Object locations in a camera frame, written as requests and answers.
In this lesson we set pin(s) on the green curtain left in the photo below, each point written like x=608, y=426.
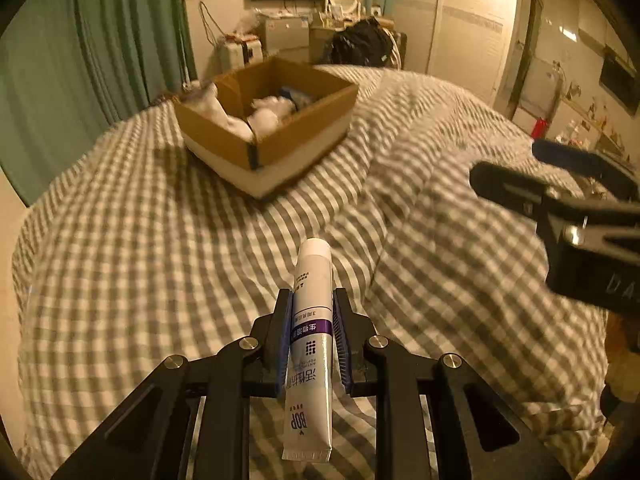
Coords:
x=72, y=68

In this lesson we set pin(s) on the white toothpaste tube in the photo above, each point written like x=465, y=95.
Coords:
x=308, y=387

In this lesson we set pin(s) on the brown cardboard box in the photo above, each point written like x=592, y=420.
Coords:
x=302, y=139

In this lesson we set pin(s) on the white wardrobe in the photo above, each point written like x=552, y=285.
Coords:
x=465, y=42

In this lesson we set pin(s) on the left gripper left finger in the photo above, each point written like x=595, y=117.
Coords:
x=190, y=419

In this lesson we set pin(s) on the tissue pack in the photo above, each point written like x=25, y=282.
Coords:
x=299, y=98

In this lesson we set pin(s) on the grey checkered bed cover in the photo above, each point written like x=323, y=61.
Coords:
x=140, y=251

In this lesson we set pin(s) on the red fire extinguisher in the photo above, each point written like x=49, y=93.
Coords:
x=539, y=129

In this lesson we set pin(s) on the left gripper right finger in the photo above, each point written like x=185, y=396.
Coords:
x=435, y=418

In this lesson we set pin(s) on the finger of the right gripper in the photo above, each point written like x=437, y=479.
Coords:
x=608, y=170
x=538, y=200

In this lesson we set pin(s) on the white suitcase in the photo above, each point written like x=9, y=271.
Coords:
x=235, y=54

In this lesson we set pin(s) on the black bag on chair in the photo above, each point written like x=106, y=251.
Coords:
x=365, y=43

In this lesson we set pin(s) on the white round bottle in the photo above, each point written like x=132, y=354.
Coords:
x=263, y=122

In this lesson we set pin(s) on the white sock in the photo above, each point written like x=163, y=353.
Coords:
x=280, y=105
x=205, y=102

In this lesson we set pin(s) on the grey mini fridge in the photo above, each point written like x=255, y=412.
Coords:
x=286, y=38

